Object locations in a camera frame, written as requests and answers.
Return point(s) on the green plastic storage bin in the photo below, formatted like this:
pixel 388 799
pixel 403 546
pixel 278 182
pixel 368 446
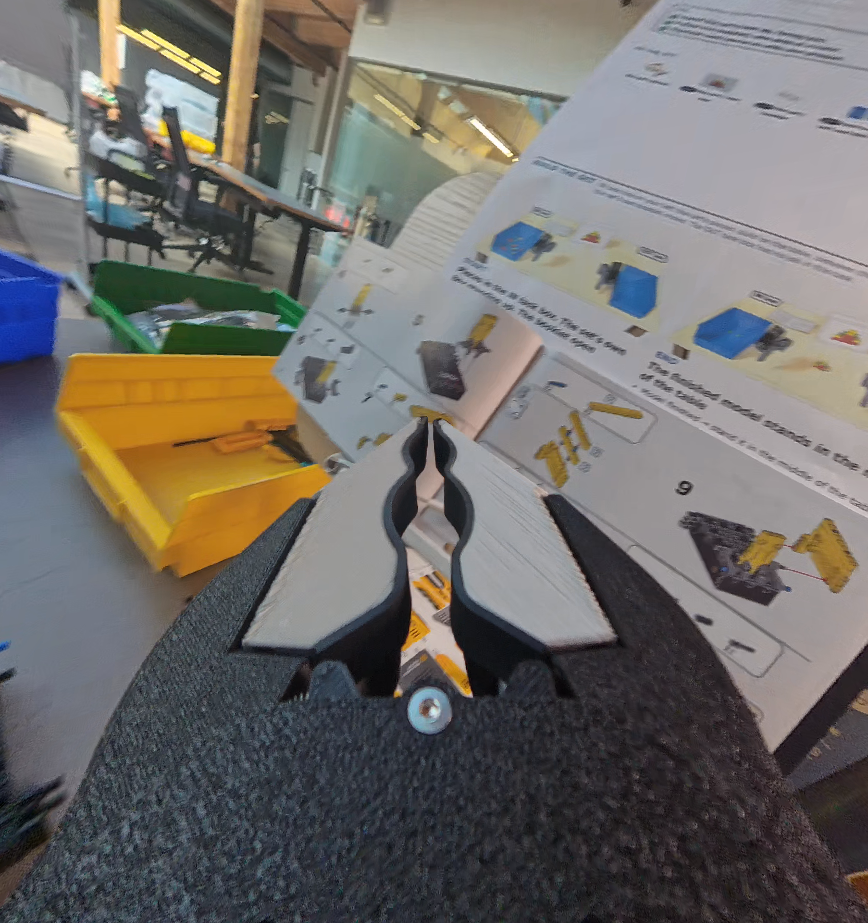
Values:
pixel 210 339

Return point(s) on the yellow plastic storage bin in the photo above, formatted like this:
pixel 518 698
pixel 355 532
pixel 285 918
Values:
pixel 189 505

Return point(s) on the blue plastic storage bin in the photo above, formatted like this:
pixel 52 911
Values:
pixel 8 310

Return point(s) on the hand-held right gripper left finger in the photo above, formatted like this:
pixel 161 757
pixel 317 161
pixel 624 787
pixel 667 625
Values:
pixel 326 570

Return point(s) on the orange lego beam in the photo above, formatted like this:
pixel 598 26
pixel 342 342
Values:
pixel 241 442

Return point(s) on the black office chair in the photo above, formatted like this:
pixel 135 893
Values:
pixel 189 187

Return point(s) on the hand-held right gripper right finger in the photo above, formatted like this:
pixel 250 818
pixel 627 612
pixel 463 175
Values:
pixel 535 570

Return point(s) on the long wooden desk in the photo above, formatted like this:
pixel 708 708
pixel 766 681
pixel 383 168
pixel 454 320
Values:
pixel 261 191

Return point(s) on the printed task sheet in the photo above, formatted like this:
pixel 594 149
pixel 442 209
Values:
pixel 693 108

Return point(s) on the lego instruction booklet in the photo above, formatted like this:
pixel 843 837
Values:
pixel 621 577

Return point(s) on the black lego base assembly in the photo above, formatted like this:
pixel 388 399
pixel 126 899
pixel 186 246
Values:
pixel 1 793

